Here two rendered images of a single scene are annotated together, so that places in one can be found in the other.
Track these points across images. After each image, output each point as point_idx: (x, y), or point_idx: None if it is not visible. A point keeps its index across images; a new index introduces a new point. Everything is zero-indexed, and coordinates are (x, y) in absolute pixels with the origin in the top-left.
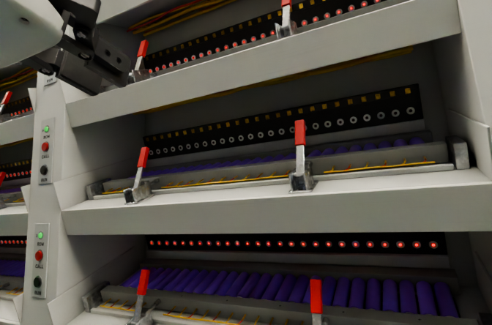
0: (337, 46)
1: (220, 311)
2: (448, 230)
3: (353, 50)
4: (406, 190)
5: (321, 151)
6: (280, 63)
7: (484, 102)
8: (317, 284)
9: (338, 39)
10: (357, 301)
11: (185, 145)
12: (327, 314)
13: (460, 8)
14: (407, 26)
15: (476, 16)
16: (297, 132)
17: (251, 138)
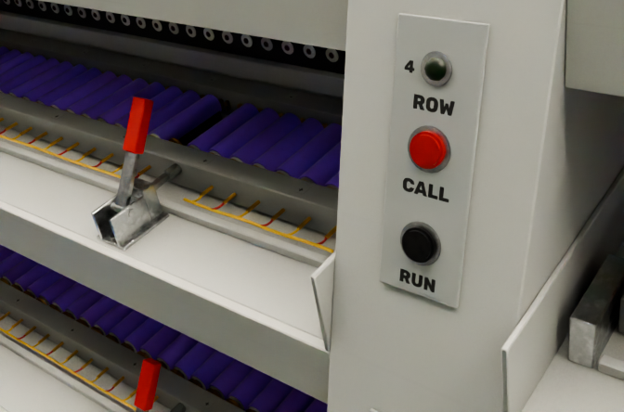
0: None
1: (63, 342)
2: (280, 380)
3: (199, 10)
4: (227, 310)
5: (261, 107)
6: None
7: (341, 222)
8: (149, 370)
9: None
10: (246, 388)
11: (49, 3)
12: (184, 401)
13: (347, 15)
14: (277, 4)
15: (366, 46)
16: (130, 125)
17: (158, 30)
